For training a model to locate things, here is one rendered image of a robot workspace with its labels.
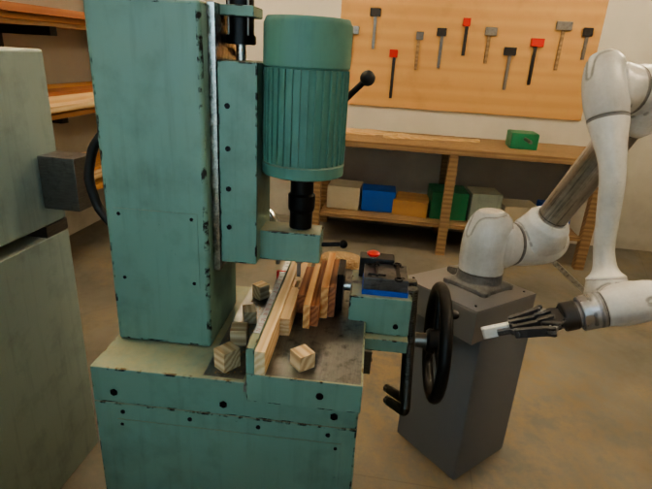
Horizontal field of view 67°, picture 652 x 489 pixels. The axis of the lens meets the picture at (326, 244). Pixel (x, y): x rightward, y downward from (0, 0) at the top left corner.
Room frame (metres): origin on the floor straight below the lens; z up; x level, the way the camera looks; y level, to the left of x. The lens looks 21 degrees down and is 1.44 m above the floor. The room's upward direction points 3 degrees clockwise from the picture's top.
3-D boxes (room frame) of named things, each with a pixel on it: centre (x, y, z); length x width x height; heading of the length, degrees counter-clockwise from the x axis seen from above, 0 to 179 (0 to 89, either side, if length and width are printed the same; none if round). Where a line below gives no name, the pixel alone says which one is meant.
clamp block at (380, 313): (1.02, -0.13, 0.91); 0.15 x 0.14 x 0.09; 176
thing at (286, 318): (1.15, 0.05, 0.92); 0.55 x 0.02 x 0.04; 176
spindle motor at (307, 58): (1.06, 0.06, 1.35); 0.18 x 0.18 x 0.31
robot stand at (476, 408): (1.61, -0.55, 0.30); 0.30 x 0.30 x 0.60; 37
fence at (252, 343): (1.04, 0.10, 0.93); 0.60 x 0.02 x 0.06; 176
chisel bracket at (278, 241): (1.06, 0.08, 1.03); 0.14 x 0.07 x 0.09; 86
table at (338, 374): (1.03, -0.05, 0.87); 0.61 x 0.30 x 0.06; 176
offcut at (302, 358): (0.78, 0.03, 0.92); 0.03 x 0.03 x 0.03; 38
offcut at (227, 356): (0.90, 0.20, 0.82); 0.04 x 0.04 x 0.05; 49
